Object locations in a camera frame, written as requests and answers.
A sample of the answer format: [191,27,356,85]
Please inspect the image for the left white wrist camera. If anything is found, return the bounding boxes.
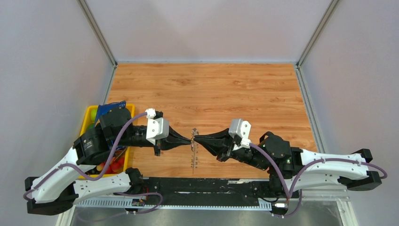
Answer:
[145,108,169,145]

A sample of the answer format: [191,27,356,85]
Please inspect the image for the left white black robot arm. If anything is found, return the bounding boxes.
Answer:
[24,106,191,216]

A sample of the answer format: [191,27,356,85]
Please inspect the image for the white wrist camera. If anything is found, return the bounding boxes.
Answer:
[228,119,251,151]
[145,108,169,145]

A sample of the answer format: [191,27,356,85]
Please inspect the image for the aluminium frame rail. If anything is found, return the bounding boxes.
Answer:
[67,180,351,211]

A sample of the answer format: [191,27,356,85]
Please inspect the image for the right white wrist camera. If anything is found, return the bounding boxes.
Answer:
[228,119,251,151]

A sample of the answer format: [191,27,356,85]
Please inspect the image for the yellow plastic tray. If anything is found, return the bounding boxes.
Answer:
[80,105,131,178]

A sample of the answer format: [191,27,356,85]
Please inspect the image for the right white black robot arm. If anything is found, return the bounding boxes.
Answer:
[193,129,387,197]

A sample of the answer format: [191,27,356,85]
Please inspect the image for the red fruit pile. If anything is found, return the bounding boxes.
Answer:
[94,151,125,174]

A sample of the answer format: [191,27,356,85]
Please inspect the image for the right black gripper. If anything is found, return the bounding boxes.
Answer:
[194,128,270,171]

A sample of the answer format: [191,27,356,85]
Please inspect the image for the blue chips bag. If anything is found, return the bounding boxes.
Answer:
[94,101,126,122]

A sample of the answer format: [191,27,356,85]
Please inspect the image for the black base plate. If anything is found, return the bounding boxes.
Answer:
[126,177,287,207]

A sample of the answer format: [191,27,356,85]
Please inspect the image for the large metal keyring with clips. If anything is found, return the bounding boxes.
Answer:
[191,128,199,175]

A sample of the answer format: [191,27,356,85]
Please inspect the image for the green apple upper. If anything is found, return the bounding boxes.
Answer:
[89,108,97,123]

